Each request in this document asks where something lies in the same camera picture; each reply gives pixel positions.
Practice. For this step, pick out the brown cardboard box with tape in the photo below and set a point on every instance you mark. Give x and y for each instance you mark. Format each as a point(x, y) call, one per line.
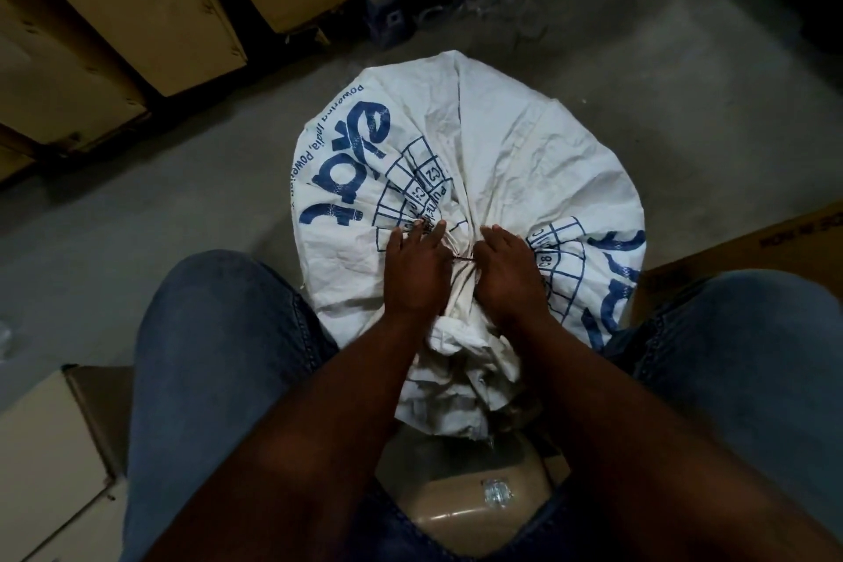
point(757, 252)

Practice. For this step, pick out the person's left leg in jeans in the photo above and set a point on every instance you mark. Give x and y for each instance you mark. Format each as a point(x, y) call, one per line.
point(211, 351)

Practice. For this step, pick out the white woven sack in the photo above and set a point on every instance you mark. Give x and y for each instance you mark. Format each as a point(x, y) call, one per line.
point(494, 140)

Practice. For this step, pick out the person's leg in jeans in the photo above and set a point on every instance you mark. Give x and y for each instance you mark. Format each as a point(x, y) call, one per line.
point(757, 370)
point(211, 351)

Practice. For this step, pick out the brown taped package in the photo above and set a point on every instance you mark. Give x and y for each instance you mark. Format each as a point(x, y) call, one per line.
point(454, 509)

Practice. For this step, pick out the person's right hand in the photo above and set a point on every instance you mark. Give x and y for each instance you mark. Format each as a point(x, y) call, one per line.
point(510, 281)

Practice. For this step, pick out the person's right leg in jeans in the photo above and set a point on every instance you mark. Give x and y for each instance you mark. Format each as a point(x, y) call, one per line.
point(757, 370)

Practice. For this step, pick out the thin tie string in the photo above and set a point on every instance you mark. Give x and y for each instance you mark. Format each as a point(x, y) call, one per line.
point(464, 262)

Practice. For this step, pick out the person's left hand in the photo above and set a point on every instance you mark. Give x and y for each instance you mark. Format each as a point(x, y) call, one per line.
point(415, 278)

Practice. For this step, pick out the row of tall cardboard boxes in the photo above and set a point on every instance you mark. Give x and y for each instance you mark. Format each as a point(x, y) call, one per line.
point(132, 8)

